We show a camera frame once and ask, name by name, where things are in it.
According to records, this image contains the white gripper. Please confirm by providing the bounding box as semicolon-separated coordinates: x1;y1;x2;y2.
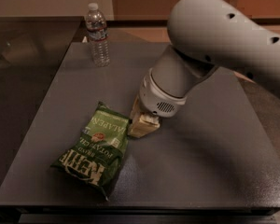
128;69;187;138

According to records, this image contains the green jalapeno chip bag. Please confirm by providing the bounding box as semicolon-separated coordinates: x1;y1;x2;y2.
51;102;130;199

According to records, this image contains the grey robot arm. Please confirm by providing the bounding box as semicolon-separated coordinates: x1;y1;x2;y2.
128;0;280;138

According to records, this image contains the clear plastic water bottle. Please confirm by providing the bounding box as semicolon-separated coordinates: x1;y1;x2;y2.
85;3;110;67

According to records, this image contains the dark side table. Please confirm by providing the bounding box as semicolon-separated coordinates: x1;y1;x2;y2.
0;17;81;186

